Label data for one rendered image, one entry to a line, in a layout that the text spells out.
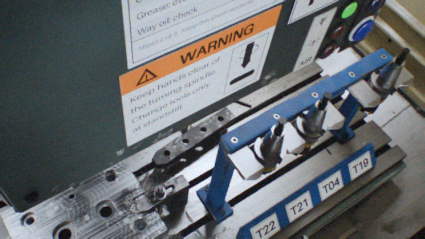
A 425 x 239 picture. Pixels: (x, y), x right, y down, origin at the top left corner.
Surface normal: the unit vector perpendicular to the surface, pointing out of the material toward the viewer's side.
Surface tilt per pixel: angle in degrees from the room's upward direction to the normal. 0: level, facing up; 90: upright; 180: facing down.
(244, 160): 0
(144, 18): 90
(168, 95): 90
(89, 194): 0
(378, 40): 90
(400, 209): 24
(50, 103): 90
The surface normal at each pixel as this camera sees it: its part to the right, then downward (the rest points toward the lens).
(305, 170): 0.10, -0.54
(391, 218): -0.24, -0.33
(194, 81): 0.56, 0.73
